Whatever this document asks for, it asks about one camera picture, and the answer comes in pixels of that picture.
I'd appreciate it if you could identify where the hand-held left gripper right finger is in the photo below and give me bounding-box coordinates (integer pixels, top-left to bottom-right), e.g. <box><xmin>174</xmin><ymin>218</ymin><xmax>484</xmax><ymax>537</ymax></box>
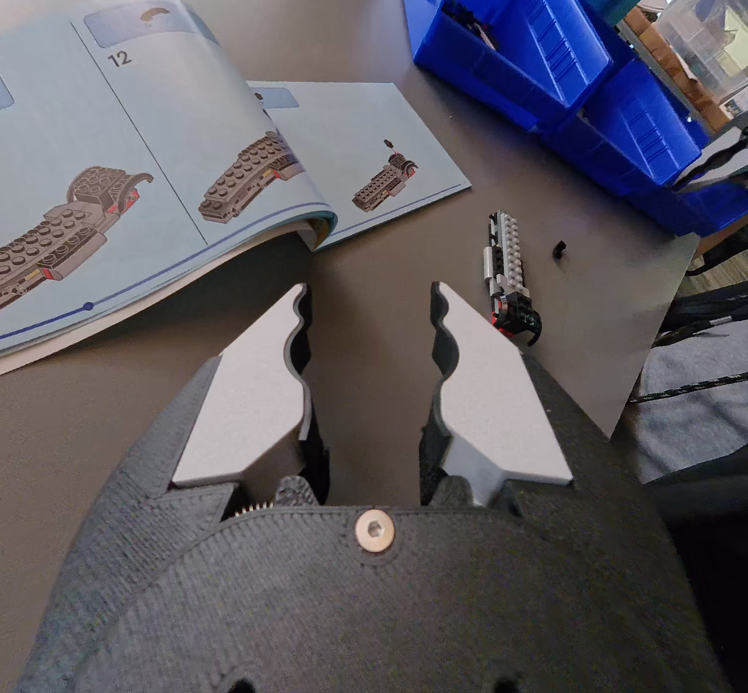
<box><xmin>418</xmin><ymin>281</ymin><xmax>575</xmax><ymax>508</ymax></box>

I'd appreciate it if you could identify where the clear plastic storage box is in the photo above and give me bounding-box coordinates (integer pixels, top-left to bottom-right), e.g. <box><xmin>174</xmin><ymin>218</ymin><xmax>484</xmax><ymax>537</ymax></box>
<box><xmin>654</xmin><ymin>0</ymin><xmax>748</xmax><ymax>115</ymax></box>

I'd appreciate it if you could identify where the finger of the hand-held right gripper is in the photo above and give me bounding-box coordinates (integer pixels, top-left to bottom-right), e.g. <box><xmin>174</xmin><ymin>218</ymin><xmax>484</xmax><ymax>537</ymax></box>
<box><xmin>672</xmin><ymin>129</ymin><xmax>748</xmax><ymax>194</ymax></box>

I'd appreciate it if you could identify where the grey and black brick model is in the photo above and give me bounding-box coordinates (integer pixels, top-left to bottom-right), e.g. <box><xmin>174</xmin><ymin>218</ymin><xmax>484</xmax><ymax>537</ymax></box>
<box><xmin>482</xmin><ymin>210</ymin><xmax>543</xmax><ymax>348</ymax></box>

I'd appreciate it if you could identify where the light blue instruction booklet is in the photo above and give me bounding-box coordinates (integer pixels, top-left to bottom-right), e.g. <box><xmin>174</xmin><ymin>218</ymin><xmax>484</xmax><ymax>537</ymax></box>
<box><xmin>0</xmin><ymin>0</ymin><xmax>473</xmax><ymax>375</ymax></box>

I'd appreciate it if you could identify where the pile of dark brick pieces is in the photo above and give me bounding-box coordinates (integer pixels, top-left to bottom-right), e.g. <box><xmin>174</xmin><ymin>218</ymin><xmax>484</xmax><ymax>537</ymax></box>
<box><xmin>441</xmin><ymin>0</ymin><xmax>503</xmax><ymax>48</ymax></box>

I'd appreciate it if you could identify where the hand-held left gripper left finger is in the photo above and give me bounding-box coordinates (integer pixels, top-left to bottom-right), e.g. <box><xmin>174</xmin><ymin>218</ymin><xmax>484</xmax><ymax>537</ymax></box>
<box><xmin>171</xmin><ymin>282</ymin><xmax>331</xmax><ymax>510</ymax></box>

